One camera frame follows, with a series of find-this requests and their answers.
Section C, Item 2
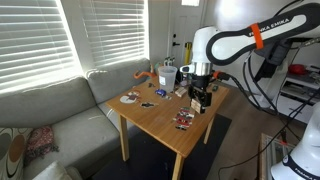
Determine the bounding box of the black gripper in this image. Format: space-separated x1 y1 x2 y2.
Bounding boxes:
188 75 213 108

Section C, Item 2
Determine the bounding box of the white window blind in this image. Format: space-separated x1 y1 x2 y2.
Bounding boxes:
0 0 83 93
79 0 149 68

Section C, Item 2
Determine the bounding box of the white floor stand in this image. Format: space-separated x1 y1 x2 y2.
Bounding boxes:
248 71 279 109

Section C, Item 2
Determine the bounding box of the yellow black post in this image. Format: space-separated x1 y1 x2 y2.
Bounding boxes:
184 41 193 66

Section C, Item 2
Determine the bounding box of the white cushion with circles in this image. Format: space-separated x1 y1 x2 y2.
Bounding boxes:
0 128 33 180

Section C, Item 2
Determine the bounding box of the dark rug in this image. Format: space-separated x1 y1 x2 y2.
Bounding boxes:
91 113 233 180

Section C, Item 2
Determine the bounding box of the red object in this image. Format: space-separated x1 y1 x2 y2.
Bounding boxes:
288 63 308 76

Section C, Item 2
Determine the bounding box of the orange black cable plug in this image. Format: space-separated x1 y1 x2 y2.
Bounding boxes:
211 70 231 82

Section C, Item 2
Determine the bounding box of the grey fabric sofa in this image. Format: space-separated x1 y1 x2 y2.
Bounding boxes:
0 58 153 180

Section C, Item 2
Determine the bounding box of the light wooden table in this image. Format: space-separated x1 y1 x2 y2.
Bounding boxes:
105 77 232 180

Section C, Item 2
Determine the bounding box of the blue toy car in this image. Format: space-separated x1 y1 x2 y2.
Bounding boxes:
154 88 167 97

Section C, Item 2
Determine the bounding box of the white plastic bucket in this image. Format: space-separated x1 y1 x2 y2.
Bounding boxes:
157 65 179 94

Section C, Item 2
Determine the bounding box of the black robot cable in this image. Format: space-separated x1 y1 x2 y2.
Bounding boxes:
229 54 301 141

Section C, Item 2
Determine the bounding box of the small dark sticker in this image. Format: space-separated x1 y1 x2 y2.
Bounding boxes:
139 101 159 109

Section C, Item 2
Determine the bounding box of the white door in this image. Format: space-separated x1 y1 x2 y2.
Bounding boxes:
168 0 208 73

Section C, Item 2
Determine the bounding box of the black hanging cloth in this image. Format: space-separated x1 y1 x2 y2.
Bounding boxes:
254 41 291 84

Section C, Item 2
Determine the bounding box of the orange curved tool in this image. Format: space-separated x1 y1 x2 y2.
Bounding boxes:
133 69 158 80

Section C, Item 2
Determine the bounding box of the white shelf unit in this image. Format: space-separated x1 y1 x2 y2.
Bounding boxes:
269 64 320 124

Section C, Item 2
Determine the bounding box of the orange strap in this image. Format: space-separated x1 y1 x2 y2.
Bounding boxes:
249 23 264 50

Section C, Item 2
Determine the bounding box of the red paisley cushion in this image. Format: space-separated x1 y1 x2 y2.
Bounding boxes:
23 125 59 166

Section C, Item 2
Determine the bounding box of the plain white cushion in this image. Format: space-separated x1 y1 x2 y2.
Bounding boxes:
31 160 83 180

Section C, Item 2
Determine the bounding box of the aluminium frame base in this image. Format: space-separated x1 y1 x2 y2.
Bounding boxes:
259 132 294 180

